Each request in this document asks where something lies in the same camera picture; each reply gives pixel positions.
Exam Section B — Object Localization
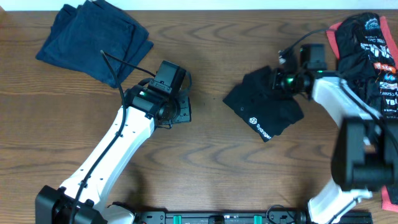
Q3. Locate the black t-shirt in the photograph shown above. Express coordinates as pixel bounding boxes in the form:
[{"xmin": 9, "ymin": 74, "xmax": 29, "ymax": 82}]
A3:
[{"xmin": 223, "ymin": 66, "xmax": 304, "ymax": 142}]

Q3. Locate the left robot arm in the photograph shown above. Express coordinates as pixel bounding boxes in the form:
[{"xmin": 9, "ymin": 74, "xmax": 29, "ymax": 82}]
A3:
[{"xmin": 35, "ymin": 70, "xmax": 192, "ymax": 223}]

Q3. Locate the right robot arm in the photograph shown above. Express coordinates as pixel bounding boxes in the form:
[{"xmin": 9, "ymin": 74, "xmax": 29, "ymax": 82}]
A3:
[{"xmin": 271, "ymin": 69, "xmax": 397, "ymax": 223}]

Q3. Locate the red cloth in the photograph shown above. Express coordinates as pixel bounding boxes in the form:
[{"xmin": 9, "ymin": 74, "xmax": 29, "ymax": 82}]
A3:
[{"xmin": 326, "ymin": 16, "xmax": 397, "ymax": 212}]

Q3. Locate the black printed jersey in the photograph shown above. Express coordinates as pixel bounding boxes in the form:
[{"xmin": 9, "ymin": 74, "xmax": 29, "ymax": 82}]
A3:
[{"xmin": 336, "ymin": 12, "xmax": 397, "ymax": 120}]

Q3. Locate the folded navy blue cloth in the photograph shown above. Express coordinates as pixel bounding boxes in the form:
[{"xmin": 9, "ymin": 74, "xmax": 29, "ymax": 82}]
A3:
[{"xmin": 35, "ymin": 0, "xmax": 154, "ymax": 88}]

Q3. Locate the black mounting rail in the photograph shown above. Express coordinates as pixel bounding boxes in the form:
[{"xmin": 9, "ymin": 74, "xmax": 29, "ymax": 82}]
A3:
[{"xmin": 133, "ymin": 210, "xmax": 373, "ymax": 224}]

